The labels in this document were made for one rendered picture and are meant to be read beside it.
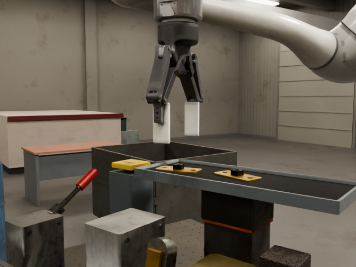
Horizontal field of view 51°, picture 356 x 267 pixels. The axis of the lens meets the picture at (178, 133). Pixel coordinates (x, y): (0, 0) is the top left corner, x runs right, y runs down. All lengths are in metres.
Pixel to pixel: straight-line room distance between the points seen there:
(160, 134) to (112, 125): 6.80
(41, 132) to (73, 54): 3.60
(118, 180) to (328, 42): 0.60
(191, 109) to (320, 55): 0.38
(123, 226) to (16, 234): 0.28
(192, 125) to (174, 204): 2.29
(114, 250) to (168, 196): 2.43
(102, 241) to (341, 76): 0.76
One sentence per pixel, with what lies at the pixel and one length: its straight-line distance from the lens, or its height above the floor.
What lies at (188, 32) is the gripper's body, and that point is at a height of 1.41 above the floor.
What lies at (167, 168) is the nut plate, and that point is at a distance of 0.71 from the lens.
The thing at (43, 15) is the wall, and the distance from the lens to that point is 10.00.
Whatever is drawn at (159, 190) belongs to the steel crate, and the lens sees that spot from 2.90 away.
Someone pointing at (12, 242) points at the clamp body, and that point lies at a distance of 0.80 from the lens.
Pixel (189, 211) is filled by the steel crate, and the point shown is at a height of 0.36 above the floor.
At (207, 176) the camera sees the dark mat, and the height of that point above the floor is 1.16.
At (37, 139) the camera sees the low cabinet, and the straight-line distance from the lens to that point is 6.95.
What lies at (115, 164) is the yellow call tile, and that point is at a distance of 0.80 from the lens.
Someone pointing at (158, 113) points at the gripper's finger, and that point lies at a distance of 0.63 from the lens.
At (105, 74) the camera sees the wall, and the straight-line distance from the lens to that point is 10.36.
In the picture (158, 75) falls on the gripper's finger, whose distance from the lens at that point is 0.62.
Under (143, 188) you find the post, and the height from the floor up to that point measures 1.11.
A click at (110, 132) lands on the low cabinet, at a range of 7.42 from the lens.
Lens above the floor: 1.30
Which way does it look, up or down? 5 degrees down
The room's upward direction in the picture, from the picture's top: straight up
